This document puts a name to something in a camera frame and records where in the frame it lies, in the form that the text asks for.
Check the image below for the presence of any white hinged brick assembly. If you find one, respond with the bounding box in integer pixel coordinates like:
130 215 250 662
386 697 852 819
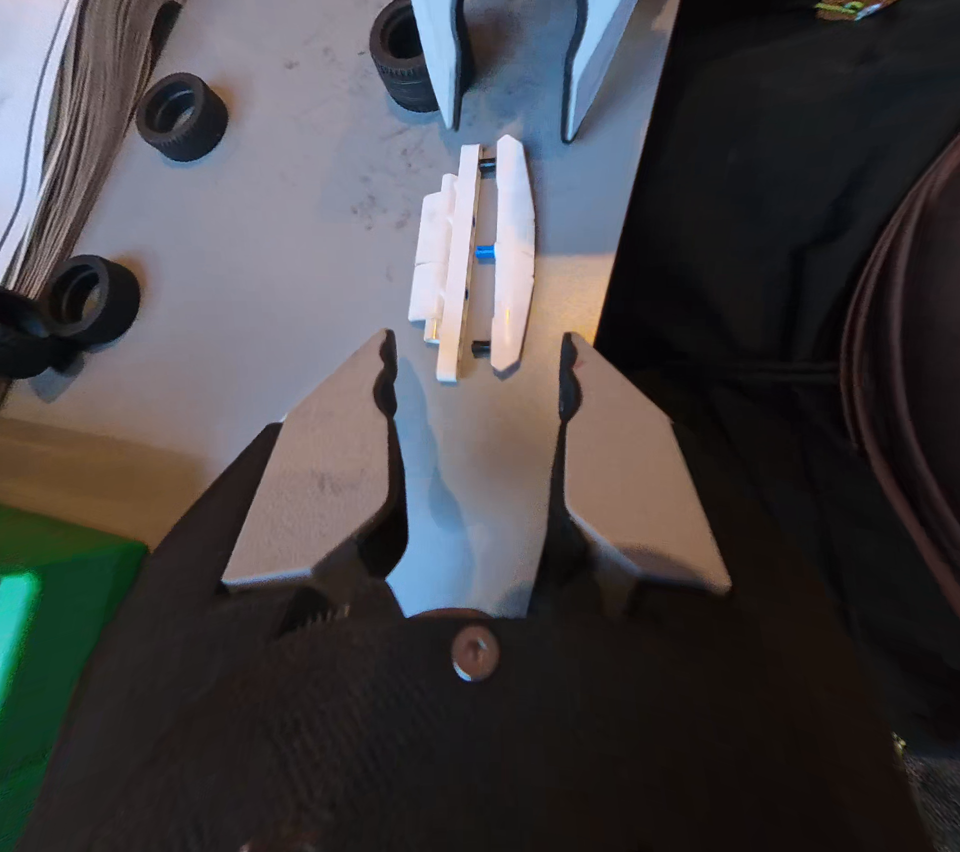
407 144 483 385

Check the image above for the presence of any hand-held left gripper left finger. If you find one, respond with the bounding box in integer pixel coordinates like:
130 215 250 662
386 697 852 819
219 329 411 586

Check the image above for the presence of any thick open instruction booklet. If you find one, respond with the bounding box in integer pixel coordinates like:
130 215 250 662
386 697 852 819
0 0 245 313

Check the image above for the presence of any white curved toy beam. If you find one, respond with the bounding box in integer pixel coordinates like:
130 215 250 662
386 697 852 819
489 133 538 375

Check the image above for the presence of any grey desk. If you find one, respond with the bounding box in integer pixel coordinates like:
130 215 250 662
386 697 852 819
0 0 706 620

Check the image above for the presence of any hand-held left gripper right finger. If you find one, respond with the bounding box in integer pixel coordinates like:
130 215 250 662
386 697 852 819
528 330 734 599

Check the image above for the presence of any green plastic bin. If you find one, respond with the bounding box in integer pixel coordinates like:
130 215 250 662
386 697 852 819
0 503 150 830

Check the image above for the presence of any yellow green cord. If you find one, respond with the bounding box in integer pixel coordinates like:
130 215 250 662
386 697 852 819
813 0 888 22

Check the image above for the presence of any black toy tyre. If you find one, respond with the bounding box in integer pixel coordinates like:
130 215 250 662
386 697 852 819
0 288 57 380
367 0 442 115
43 254 143 348
135 72 231 164

